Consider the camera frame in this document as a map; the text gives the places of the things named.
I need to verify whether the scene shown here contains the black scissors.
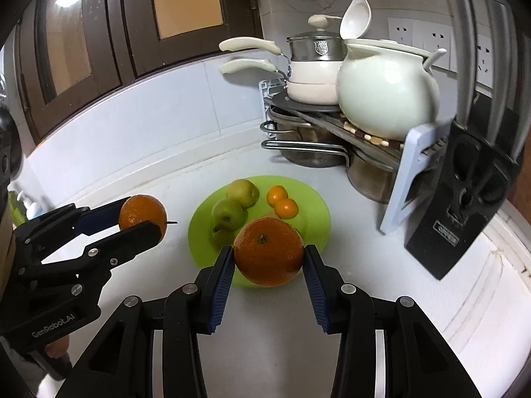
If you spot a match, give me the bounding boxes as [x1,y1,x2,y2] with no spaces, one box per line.
[448,135,509,225]

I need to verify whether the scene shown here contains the white pump bottle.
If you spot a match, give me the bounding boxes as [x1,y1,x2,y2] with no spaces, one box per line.
[23,197,42,220]

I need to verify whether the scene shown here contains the green plate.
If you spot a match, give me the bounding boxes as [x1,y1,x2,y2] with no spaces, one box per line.
[188,175,332,287]

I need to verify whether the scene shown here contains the cream saucepan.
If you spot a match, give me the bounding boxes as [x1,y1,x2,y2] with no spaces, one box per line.
[219,37,343,86]
[219,59,339,104]

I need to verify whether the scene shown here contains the white ceramic pot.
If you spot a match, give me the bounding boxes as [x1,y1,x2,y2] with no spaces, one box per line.
[336,39,441,137]

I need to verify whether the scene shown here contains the person's left hand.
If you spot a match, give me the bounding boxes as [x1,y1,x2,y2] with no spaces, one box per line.
[45,335,70,359]

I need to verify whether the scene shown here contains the steel pot with long handle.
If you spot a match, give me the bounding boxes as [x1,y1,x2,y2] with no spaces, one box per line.
[261,130,349,167]

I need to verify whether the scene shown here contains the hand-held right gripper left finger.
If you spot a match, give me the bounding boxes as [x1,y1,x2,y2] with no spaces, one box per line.
[54,245,236,398]

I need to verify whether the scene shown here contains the small steel pot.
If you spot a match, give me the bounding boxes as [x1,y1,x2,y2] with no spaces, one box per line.
[287,35,347,64]

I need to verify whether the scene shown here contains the white ladle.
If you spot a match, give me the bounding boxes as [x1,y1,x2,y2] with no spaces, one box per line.
[340,0,372,40]

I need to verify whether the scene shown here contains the white wall socket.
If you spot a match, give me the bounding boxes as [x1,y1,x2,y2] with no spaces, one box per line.
[388,17,416,44]
[415,23,452,71]
[475,35,496,88]

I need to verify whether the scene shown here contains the large yellow-green apple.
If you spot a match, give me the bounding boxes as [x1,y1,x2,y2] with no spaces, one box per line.
[226,179,260,209]

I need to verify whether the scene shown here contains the small green fruit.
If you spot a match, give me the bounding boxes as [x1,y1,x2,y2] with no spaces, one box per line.
[211,226,236,250]

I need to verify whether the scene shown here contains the steel handle knife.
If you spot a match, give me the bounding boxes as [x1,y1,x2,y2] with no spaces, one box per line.
[440,0,478,127]
[483,0,517,146]

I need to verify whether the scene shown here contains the white ceramic pot lid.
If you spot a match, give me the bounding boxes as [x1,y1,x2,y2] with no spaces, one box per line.
[343,38,434,56]

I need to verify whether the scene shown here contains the lid with cream knob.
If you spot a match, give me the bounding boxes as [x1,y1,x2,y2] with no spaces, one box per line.
[287,14,346,43]

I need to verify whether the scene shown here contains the brown wooden framed window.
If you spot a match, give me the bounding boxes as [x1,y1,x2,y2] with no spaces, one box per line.
[120,0,264,77]
[17,0,125,142]

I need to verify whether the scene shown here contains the orange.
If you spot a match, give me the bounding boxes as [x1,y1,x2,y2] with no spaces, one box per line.
[119,195,168,244]
[274,198,299,220]
[233,216,305,287]
[266,186,288,207]

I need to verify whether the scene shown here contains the small white spoon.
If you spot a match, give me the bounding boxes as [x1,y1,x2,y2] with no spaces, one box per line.
[420,48,448,69]

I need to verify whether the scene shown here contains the green apple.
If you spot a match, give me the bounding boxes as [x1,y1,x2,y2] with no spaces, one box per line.
[211,198,246,231]

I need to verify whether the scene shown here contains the wooden bead trivet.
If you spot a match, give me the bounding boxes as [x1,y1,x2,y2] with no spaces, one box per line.
[340,112,405,150]

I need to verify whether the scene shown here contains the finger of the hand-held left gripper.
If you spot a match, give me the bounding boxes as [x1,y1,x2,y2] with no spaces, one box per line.
[21,222,166,299]
[14,201,125,264]

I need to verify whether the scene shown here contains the steel pot with lid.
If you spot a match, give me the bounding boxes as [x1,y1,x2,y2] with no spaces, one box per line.
[346,145,405,205]

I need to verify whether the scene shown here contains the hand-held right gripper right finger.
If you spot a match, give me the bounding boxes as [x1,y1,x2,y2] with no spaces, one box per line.
[305,245,478,398]

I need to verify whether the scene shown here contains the wide steel pan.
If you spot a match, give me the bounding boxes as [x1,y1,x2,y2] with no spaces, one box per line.
[261,110,345,142]

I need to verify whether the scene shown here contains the green bottle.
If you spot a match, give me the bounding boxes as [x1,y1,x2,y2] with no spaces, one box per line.
[8,191,28,225]

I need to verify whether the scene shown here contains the black knife block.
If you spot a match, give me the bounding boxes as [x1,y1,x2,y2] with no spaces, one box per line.
[404,91,521,280]

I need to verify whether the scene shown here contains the white kitchen shelf rack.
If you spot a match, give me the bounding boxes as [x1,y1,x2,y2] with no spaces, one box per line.
[259,80,453,233]

